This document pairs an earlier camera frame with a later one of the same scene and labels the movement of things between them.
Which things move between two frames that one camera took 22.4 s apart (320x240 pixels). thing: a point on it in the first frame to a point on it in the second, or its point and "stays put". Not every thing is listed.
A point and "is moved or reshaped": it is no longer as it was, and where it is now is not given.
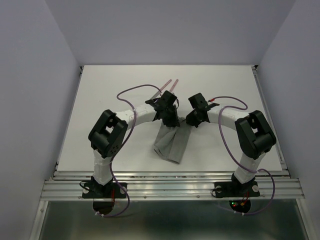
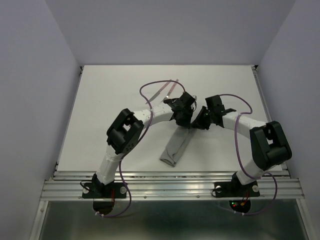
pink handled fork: x=173 y=85 stays put
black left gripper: x=174 y=121 to x=185 y=123
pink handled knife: x=158 y=94 stays put
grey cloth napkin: x=171 y=141 is moved or reshaped
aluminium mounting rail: x=172 y=185 stays put
